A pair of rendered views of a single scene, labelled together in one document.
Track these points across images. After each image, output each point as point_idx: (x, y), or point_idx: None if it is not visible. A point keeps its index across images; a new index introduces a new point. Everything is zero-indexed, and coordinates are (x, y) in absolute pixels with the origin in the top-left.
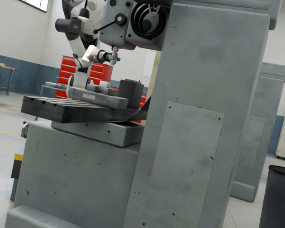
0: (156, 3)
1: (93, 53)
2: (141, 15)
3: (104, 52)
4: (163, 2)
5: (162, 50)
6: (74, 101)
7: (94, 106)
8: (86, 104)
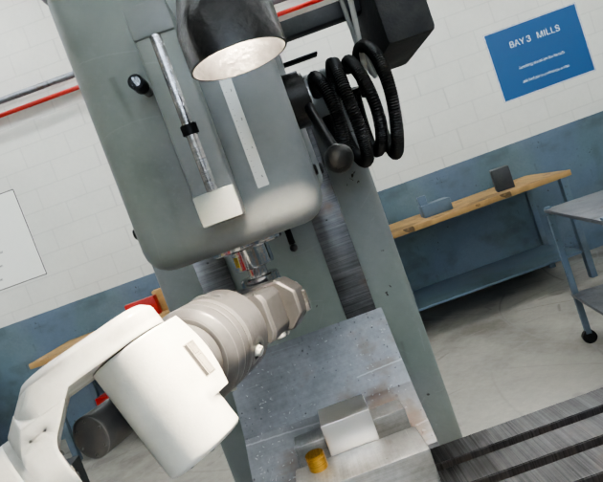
0: (390, 62)
1: (246, 326)
2: (334, 92)
3: (291, 280)
4: (405, 62)
5: (376, 191)
6: (589, 471)
7: (548, 413)
8: (561, 434)
